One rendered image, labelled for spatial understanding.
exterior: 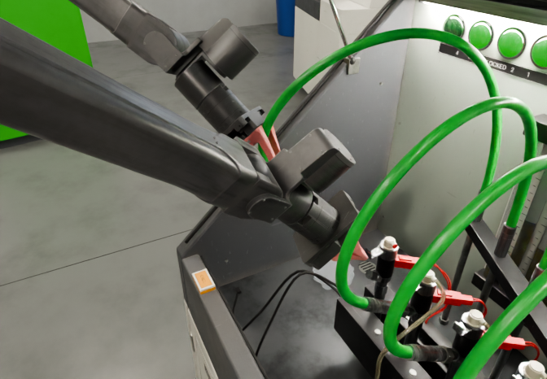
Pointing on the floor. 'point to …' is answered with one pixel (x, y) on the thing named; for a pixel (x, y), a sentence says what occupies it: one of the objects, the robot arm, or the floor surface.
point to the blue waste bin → (286, 5)
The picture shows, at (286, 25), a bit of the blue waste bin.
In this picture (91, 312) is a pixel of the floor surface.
